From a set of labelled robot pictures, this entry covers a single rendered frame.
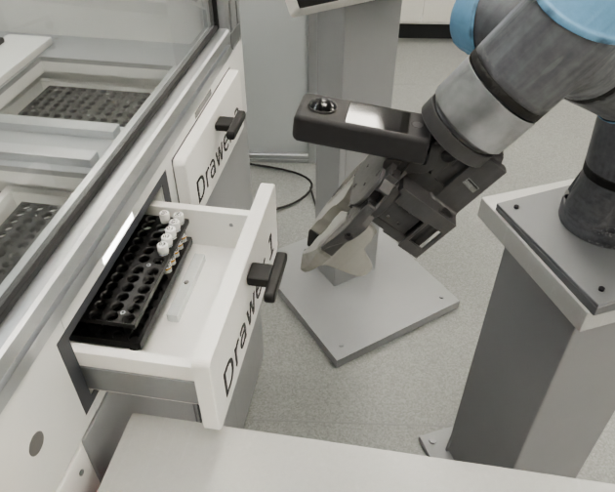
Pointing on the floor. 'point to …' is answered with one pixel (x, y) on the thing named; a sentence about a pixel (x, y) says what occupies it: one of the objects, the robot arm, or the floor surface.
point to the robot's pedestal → (537, 366)
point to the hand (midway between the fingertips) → (307, 245)
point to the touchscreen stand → (367, 60)
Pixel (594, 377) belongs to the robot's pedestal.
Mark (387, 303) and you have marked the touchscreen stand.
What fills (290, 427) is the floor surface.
